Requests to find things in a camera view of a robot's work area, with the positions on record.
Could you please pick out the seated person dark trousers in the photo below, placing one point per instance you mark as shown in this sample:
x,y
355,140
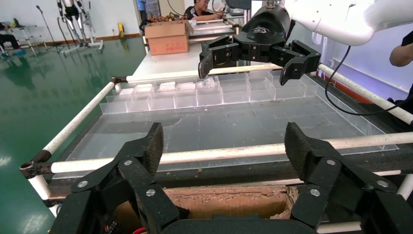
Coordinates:
x,y
6,38

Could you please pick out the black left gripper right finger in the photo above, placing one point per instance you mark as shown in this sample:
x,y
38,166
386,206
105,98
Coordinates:
x,y
317,168

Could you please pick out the seated person black shirt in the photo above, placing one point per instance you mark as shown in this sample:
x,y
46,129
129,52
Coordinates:
x,y
200,11

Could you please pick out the yellow floor post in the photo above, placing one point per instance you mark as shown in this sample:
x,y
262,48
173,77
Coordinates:
x,y
121,29

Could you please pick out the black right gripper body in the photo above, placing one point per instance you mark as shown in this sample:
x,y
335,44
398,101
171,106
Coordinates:
x,y
263,35

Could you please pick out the white metal cart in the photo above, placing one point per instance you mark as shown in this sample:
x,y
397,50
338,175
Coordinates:
x,y
24,28

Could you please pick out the brown cardboard divider box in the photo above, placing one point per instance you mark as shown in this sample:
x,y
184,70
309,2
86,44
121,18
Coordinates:
x,y
226,200

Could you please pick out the black microphone stand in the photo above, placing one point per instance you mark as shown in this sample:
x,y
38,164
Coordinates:
x,y
49,29

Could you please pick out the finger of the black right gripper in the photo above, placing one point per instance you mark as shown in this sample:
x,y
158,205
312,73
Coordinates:
x,y
301,61
219,51

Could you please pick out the small white packet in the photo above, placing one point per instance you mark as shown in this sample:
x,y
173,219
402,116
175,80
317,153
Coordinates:
x,y
167,86
186,86

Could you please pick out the grey workbench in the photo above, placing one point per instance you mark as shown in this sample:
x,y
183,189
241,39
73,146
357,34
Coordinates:
x,y
213,31

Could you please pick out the person in dark shirt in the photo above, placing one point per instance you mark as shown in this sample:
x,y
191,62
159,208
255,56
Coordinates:
x,y
400,55

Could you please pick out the clear acrylic divided tray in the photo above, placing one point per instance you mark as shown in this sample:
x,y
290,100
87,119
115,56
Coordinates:
x,y
226,126

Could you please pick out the printed brown cardboard carton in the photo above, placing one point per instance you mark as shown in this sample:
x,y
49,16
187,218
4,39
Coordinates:
x,y
167,38

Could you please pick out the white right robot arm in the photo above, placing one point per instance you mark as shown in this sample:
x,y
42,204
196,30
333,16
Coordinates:
x,y
338,22

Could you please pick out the white robot rig stand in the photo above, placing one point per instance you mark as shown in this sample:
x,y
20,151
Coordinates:
x,y
69,9

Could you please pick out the white pipe table frame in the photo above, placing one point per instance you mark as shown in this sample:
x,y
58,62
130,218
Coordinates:
x,y
80,117

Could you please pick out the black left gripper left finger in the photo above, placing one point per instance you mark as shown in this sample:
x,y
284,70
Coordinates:
x,y
142,161

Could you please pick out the white table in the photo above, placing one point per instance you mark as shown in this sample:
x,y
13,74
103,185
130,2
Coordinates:
x,y
174,63

